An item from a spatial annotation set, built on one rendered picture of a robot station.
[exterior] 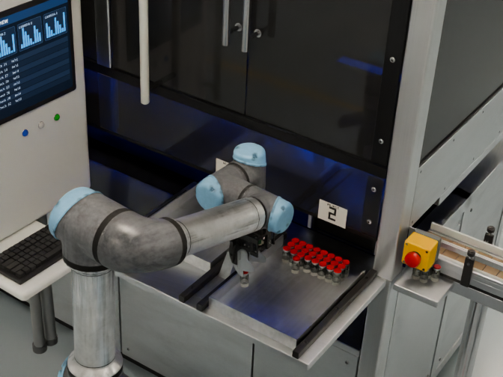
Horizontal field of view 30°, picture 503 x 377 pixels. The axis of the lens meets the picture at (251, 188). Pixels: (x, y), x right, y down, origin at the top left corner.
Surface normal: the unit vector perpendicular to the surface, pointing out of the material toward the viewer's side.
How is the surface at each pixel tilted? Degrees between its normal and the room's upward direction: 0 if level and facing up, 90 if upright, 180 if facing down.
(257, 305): 0
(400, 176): 90
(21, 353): 0
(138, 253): 74
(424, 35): 90
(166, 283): 0
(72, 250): 88
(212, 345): 90
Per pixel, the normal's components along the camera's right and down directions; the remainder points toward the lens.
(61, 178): 0.81, 0.35
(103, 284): 0.58, 0.46
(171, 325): -0.56, 0.43
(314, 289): 0.04, -0.84
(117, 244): -0.06, 0.02
